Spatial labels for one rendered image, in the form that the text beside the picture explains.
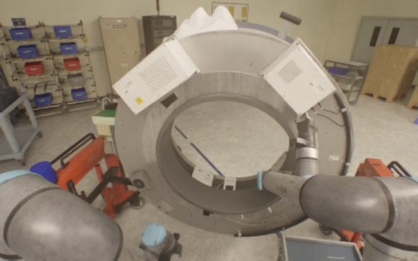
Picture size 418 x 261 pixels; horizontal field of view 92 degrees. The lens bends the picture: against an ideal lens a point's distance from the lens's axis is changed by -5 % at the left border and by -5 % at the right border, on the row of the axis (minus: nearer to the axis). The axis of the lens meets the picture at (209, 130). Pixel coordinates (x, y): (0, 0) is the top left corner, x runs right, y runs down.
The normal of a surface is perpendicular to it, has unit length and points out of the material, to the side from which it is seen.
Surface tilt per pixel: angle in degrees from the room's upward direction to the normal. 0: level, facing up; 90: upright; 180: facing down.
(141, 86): 90
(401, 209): 53
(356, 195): 37
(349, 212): 70
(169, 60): 90
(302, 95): 90
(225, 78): 90
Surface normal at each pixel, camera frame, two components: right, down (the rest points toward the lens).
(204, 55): -0.17, 0.46
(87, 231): 0.69, -0.50
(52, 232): 0.39, -0.36
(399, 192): 0.00, -0.62
